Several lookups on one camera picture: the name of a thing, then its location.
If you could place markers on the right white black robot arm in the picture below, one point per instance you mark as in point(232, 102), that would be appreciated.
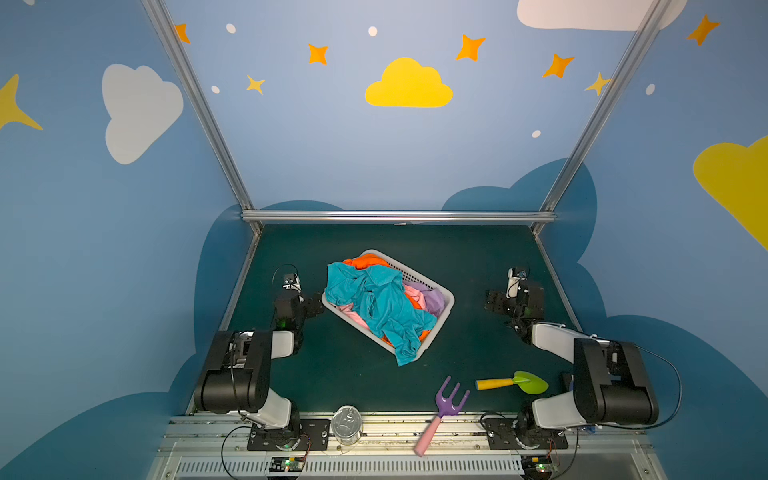
point(609, 384)

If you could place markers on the lilac t shirt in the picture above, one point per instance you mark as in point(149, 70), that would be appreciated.
point(434, 299)

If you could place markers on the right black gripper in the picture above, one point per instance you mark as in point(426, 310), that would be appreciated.
point(496, 301)

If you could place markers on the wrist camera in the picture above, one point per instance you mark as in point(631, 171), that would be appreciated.
point(516, 276)
point(291, 281)

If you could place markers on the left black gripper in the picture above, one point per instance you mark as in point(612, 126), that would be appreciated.
point(309, 304)

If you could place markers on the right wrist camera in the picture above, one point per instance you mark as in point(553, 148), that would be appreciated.
point(516, 276)

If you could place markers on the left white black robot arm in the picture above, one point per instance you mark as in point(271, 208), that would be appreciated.
point(236, 376)

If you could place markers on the right green circuit board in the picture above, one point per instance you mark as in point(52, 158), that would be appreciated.
point(536, 468)

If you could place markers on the pink t shirt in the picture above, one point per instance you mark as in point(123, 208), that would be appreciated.
point(414, 295)

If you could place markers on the green circuit board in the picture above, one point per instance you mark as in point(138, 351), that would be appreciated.
point(287, 464)
point(536, 468)

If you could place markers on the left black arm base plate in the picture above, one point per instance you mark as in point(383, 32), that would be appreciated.
point(307, 433)

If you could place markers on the green yellow toy trowel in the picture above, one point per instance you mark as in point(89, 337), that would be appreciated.
point(527, 382)

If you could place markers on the aluminium frame post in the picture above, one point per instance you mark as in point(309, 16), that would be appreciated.
point(641, 42)
point(162, 23)

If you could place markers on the right aluminium frame post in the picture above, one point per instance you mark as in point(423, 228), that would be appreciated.
point(641, 42)

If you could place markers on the white plastic laundry basket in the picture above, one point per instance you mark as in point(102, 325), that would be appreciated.
point(410, 276)

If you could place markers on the silver tin can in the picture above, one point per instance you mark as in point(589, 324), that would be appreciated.
point(346, 425)

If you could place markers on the purple pink toy rake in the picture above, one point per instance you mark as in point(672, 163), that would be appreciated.
point(445, 407)

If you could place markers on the left green circuit board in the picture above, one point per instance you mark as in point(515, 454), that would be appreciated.
point(287, 464)

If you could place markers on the left aluminium frame post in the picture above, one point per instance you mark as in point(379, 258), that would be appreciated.
point(162, 23)

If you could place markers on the horizontal aluminium frame bar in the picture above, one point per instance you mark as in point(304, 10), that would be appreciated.
point(397, 217)

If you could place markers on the orange t shirt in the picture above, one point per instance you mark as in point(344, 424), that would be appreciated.
point(366, 261)

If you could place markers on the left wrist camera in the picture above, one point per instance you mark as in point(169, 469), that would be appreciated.
point(291, 281)

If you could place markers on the front aluminium rail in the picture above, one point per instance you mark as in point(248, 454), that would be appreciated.
point(206, 446)

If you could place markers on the teal printed t shirt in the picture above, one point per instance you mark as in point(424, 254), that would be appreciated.
point(377, 295)

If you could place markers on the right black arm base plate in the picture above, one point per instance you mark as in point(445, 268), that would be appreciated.
point(506, 434)

